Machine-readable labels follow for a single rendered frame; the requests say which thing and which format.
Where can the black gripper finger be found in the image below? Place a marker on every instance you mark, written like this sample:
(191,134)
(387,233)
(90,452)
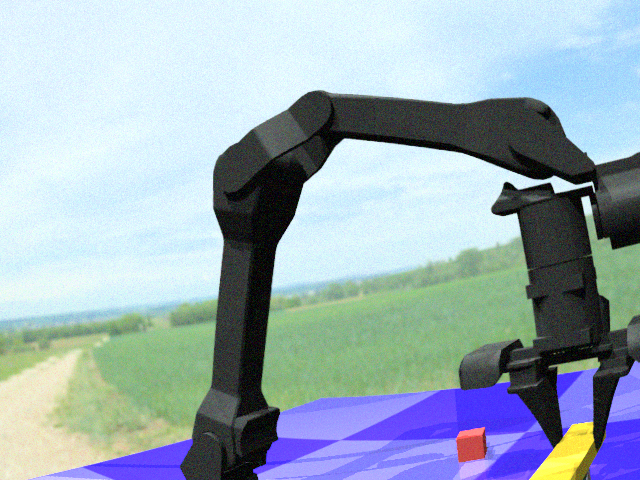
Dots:
(542,401)
(604,386)

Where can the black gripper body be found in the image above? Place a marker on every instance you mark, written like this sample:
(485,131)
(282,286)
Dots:
(567,318)

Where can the yellow bar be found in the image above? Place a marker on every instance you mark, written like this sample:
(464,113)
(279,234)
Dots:
(572,457)

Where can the red cube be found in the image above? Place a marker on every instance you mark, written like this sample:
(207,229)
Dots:
(471,445)

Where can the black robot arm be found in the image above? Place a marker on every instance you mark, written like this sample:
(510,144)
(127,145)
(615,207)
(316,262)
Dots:
(257,183)

